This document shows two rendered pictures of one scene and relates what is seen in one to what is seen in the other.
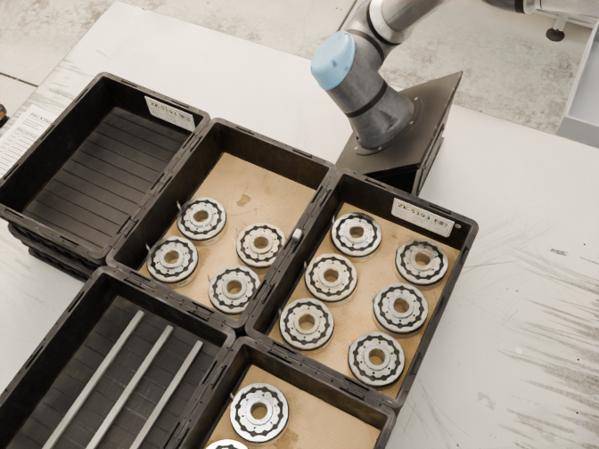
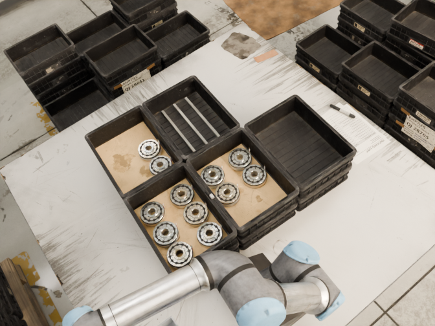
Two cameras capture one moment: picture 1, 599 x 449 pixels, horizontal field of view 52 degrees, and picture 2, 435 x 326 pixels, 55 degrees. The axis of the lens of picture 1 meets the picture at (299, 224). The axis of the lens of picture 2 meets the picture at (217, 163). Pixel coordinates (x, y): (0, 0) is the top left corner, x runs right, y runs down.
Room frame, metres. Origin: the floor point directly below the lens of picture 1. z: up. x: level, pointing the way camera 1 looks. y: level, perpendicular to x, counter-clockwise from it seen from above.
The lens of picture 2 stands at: (1.07, -0.61, 2.40)
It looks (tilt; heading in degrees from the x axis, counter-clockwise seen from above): 57 degrees down; 126
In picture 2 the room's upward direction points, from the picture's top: 11 degrees counter-clockwise
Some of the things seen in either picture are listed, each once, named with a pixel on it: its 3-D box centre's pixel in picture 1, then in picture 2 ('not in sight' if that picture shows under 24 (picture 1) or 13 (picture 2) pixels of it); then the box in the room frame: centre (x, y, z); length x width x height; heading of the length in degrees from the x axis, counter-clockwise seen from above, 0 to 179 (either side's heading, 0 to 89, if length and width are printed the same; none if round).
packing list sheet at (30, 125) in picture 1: (23, 160); (350, 131); (0.95, 0.69, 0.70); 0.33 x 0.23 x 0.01; 154
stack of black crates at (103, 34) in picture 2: not in sight; (104, 50); (-0.93, 1.03, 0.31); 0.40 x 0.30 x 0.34; 64
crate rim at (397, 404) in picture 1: (366, 277); (178, 216); (0.49, -0.12, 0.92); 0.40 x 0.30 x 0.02; 151
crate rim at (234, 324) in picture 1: (226, 215); (241, 176); (0.63, 0.14, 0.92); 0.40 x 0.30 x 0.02; 151
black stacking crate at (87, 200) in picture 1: (110, 173); (297, 146); (0.78, 0.40, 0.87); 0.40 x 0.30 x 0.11; 151
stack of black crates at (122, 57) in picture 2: not in sight; (129, 74); (-0.57, 0.85, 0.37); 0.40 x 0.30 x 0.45; 64
